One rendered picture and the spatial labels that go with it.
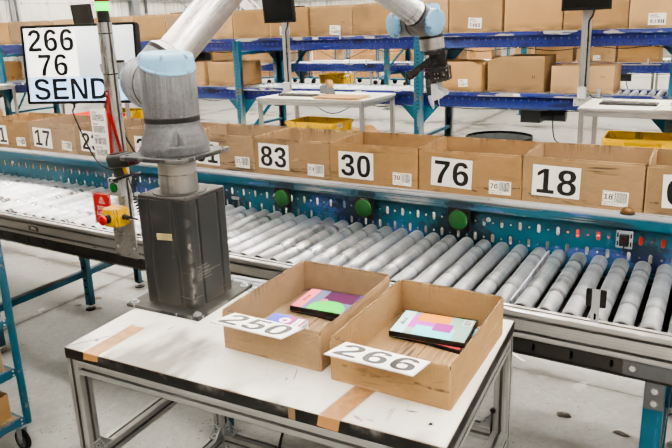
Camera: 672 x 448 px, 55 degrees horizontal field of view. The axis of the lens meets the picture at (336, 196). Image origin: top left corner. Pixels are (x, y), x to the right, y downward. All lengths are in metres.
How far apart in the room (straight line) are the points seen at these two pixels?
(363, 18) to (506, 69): 1.82
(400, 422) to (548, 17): 5.90
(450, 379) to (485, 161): 1.19
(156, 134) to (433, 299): 0.85
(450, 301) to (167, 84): 0.93
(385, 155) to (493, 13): 4.66
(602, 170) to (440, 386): 1.16
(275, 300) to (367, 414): 0.55
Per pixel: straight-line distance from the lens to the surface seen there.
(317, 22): 7.99
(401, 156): 2.52
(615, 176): 2.32
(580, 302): 1.95
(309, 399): 1.44
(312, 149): 2.72
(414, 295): 1.77
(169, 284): 1.91
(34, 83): 2.86
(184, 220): 1.80
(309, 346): 1.52
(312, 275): 1.92
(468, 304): 1.72
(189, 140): 1.79
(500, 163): 2.39
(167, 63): 1.78
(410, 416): 1.39
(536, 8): 6.98
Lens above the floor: 1.51
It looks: 15 degrees down
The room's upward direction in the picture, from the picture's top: 2 degrees counter-clockwise
